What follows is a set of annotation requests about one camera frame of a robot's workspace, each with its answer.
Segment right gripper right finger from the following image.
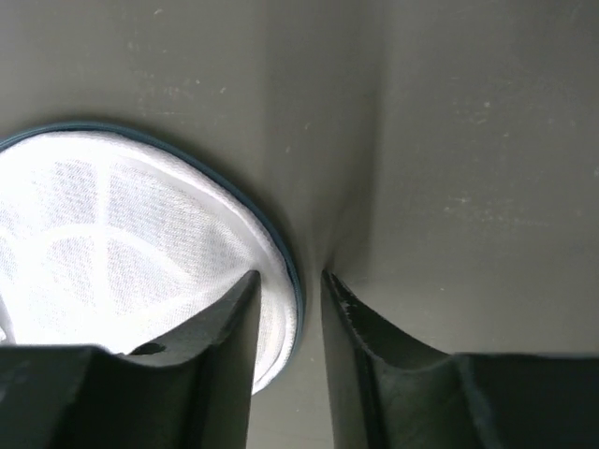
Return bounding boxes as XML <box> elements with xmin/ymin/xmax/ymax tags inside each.
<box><xmin>321</xmin><ymin>272</ymin><xmax>598</xmax><ymax>448</ymax></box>

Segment white mesh laundry bag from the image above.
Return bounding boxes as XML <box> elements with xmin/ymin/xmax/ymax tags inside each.
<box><xmin>1</xmin><ymin>122</ymin><xmax>305</xmax><ymax>391</ymax></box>

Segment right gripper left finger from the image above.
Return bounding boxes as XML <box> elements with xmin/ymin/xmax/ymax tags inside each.
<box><xmin>1</xmin><ymin>271</ymin><xmax>261</xmax><ymax>448</ymax></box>

